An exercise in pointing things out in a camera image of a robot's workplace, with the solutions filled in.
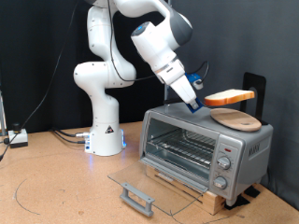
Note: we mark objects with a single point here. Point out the aluminium vertical pole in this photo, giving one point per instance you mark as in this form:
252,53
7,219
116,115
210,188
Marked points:
167,93

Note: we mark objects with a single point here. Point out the toy bread slice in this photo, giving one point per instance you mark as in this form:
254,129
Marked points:
229,97

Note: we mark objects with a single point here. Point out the black slotted spatula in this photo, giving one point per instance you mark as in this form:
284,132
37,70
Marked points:
174,101

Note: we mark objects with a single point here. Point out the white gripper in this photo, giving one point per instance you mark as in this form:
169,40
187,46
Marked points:
176,77

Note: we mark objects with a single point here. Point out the silver oven knob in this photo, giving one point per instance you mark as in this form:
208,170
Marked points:
220,182
224,162

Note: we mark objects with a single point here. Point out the black metal bookend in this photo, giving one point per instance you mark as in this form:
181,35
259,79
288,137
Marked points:
260,81

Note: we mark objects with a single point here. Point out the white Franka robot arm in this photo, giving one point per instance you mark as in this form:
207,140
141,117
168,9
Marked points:
106,137

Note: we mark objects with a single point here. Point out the black foam pad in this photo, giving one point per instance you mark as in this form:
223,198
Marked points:
238,202
253,192

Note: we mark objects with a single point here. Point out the wooden pallet base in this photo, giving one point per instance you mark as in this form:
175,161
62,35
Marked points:
215,202

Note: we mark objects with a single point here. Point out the metal stand post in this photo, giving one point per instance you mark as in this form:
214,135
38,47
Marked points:
2,115

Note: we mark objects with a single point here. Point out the round wooden cutting board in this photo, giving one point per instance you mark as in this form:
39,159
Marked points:
236,119

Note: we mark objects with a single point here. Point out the metal oven rack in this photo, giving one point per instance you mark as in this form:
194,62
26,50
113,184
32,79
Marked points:
187,149

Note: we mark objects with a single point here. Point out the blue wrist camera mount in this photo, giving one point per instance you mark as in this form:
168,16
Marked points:
190,77

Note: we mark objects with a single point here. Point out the silver toaster oven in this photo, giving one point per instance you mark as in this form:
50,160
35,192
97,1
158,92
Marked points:
255,155

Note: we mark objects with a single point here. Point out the grey emergency stop box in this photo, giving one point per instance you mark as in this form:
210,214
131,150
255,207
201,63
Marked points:
18,137

